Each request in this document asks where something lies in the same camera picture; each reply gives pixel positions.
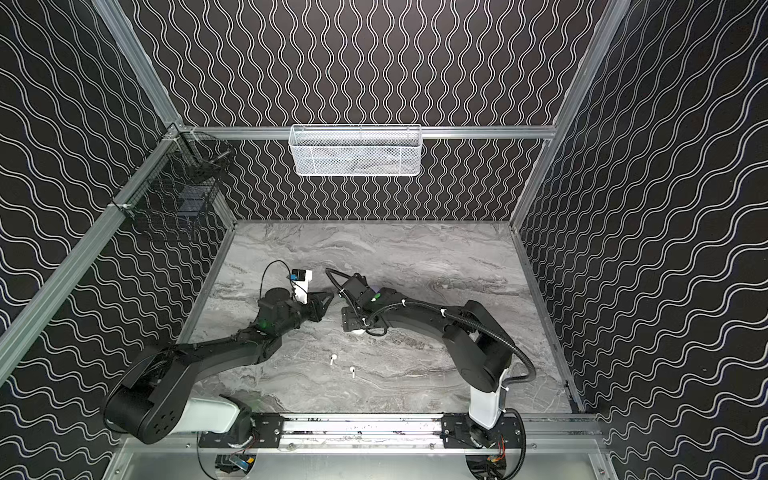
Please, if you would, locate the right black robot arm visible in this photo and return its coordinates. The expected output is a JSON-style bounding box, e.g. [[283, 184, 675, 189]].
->
[[334, 274, 536, 448]]

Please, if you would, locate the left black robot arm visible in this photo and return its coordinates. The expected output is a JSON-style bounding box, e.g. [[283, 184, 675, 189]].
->
[[102, 287, 334, 447]]

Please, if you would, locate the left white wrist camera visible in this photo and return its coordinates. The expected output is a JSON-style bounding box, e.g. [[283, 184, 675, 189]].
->
[[289, 269, 313, 304]]

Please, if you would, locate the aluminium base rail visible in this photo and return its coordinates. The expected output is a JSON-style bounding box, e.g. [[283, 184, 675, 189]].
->
[[120, 412, 603, 455]]

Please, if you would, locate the white wire mesh basket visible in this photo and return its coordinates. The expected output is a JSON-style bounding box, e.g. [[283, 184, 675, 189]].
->
[[288, 124, 424, 177]]

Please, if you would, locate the black corrugated cable conduit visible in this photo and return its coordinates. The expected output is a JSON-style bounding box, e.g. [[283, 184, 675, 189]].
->
[[325, 267, 538, 385]]

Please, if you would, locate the black wire mesh basket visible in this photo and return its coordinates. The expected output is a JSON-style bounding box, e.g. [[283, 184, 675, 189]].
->
[[117, 131, 235, 243]]

